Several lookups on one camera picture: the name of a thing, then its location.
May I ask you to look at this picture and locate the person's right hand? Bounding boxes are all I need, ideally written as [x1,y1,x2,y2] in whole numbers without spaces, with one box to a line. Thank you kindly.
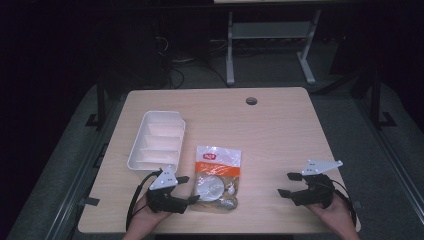
[305,194,355,232]

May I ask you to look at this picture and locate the black floor cables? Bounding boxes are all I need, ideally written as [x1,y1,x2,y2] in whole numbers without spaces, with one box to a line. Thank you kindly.
[154,34,231,89]

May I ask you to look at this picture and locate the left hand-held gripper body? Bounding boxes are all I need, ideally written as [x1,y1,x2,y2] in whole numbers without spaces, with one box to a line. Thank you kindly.
[146,165,189,215]

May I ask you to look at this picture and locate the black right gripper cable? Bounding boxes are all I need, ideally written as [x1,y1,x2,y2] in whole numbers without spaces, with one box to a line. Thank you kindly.
[331,179,358,228]

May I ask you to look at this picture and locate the white divided storage tray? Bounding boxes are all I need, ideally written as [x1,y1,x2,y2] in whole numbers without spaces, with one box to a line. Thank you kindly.
[127,110,187,173]

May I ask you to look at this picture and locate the black metal stand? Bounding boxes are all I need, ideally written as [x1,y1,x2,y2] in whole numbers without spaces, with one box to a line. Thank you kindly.
[369,64,398,130]
[85,81,108,130]

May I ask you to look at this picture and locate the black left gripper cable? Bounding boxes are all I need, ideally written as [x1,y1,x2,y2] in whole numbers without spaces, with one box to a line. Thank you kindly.
[125,169,163,232]

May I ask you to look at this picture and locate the clear orange snack packet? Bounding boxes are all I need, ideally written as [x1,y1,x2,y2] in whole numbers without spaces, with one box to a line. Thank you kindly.
[193,144,243,212]

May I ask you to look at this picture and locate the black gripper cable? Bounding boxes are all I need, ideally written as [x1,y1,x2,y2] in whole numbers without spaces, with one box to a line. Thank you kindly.
[125,169,163,232]
[331,179,358,228]

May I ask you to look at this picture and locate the person's left hand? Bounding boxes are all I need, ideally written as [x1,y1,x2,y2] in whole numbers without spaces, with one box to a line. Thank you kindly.
[131,194,173,234]

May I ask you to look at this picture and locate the white metal desk frame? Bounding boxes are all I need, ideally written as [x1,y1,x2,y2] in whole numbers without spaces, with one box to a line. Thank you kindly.
[225,9,322,87]

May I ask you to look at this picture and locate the grey table edge clip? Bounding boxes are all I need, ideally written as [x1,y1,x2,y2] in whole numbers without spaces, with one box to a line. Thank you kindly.
[79,196,101,207]

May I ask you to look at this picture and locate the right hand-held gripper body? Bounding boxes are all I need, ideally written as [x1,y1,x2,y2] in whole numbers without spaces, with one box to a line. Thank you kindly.
[290,159,344,210]

